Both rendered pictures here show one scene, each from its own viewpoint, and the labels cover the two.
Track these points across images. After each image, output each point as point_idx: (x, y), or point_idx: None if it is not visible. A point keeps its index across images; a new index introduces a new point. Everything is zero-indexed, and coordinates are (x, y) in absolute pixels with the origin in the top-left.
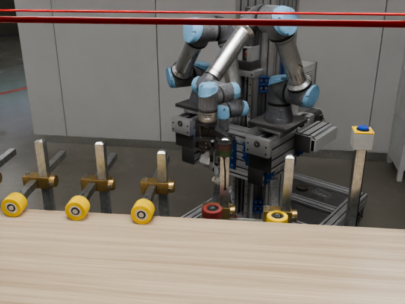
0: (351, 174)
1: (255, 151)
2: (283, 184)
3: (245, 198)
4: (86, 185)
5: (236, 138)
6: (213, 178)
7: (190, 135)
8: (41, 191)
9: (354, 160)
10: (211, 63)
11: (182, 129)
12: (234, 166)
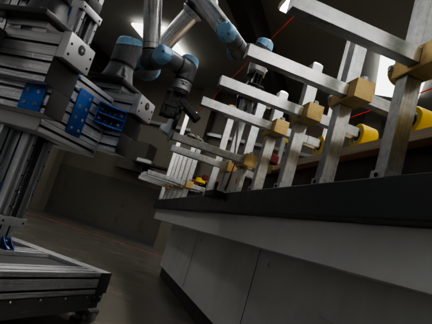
0: (224, 138)
1: (143, 114)
2: (240, 141)
3: (35, 185)
4: (326, 116)
5: (94, 94)
6: (193, 135)
7: (87, 74)
8: (350, 114)
9: (228, 128)
10: (222, 13)
11: (81, 62)
12: (80, 132)
